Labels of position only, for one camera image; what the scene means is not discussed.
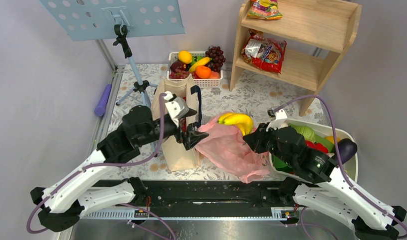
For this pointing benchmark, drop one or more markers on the orange fruit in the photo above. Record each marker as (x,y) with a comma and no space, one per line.
(203,72)

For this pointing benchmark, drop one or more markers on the beige canvas tote bag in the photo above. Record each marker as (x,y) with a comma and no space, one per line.
(176,156)

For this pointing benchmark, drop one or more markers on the pink plastic grocery bag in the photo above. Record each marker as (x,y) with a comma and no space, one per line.
(226,149)

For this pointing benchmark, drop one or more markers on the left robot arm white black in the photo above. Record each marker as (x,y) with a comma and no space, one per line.
(62,205)

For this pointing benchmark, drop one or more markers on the dark red plum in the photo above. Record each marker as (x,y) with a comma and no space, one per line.
(178,66)

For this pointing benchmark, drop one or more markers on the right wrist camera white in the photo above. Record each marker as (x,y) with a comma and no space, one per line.
(277,118)

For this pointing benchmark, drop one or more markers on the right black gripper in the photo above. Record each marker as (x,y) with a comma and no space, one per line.
(255,138)

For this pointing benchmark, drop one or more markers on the purple eggplant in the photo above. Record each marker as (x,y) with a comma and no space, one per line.
(347,149)

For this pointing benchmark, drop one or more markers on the single yellow banana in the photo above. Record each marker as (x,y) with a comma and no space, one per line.
(202,62)

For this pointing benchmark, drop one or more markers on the yellow orange pepper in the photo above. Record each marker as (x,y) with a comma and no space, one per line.
(332,139)

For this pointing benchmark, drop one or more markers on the white perforated fruit basket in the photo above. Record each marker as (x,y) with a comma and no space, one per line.
(203,83)

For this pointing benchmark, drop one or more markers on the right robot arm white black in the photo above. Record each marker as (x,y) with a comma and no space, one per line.
(320,185)

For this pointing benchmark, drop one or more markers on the green cabbage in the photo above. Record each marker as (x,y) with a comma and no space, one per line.
(307,132)

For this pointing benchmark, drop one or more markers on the light blue music stand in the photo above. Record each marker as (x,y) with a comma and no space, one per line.
(85,20)

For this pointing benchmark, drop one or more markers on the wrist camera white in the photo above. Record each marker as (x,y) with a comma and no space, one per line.
(277,118)
(177,108)

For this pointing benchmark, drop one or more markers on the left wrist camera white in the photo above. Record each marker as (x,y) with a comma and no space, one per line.
(177,108)

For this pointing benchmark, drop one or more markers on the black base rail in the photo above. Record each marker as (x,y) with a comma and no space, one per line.
(209,199)

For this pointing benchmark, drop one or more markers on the red snack bag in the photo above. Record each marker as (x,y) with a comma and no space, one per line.
(266,54)

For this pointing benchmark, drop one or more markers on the colourful snack bag top shelf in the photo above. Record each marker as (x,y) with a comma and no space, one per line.
(264,10)

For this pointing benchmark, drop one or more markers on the purple handle tool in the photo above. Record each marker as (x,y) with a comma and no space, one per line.
(101,106)

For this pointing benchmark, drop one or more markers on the dark red grapes bunch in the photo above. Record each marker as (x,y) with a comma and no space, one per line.
(217,58)

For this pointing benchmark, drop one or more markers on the wooden two-tier shelf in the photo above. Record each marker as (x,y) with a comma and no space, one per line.
(318,33)

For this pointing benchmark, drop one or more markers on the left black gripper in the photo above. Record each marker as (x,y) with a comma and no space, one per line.
(194,136)

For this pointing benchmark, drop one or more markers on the white vegetable bin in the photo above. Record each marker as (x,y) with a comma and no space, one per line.
(351,166)

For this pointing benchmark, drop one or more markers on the red grapes in basket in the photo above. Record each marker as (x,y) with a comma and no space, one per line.
(181,74)

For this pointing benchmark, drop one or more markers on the yellow banana bunch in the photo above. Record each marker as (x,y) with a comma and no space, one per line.
(244,122)

